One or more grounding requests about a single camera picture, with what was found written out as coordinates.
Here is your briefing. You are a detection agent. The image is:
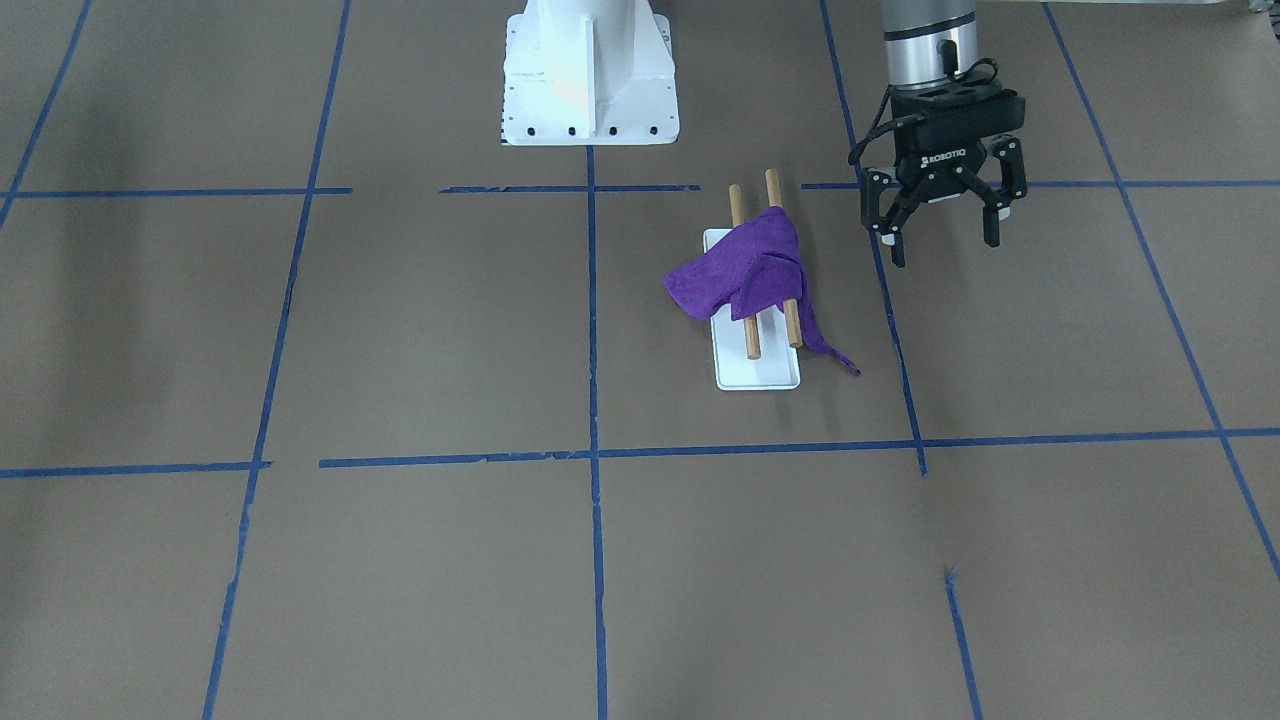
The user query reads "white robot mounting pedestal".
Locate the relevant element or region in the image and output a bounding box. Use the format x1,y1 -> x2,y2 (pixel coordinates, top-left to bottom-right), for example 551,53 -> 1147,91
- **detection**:
500,1 -> 681,147

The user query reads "purple towel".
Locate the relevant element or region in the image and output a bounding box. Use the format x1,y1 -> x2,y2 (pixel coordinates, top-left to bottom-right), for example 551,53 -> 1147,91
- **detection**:
662,206 -> 861,375

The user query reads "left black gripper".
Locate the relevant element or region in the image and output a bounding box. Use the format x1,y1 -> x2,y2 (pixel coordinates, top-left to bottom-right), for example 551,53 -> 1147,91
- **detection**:
860,85 -> 1028,268

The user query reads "white wooden towel rack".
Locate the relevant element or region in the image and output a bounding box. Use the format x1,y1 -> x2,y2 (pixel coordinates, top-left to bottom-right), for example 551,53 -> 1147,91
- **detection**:
701,167 -> 804,392

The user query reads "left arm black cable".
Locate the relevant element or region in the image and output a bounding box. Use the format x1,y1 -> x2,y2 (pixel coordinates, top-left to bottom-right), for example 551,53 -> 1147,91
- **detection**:
849,56 -> 1001,167

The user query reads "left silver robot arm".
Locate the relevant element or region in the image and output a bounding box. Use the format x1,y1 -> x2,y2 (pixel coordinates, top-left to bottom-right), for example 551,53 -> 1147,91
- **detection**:
847,1 -> 1028,268

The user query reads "brown paper table cover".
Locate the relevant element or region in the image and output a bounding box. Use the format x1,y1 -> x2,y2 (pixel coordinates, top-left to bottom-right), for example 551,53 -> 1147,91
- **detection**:
3,1 -> 1277,719

